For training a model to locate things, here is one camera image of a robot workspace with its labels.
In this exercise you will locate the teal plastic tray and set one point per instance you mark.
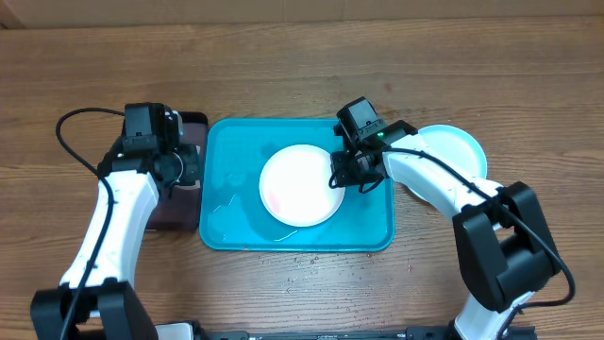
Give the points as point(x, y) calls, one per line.
point(233, 217)

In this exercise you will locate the white plate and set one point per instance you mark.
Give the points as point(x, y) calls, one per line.
point(294, 186)

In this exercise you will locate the dark maroon tray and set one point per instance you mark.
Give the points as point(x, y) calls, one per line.
point(179, 210)

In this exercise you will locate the pink green scrub sponge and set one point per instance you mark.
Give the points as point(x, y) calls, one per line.
point(189, 188)

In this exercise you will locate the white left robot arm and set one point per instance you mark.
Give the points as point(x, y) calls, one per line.
point(150, 178)

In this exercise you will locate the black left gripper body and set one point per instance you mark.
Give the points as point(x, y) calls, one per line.
point(186, 162)

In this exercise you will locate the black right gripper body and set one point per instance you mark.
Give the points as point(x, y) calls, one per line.
point(356, 173)

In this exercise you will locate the light blue plate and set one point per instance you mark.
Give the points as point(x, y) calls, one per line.
point(460, 150)

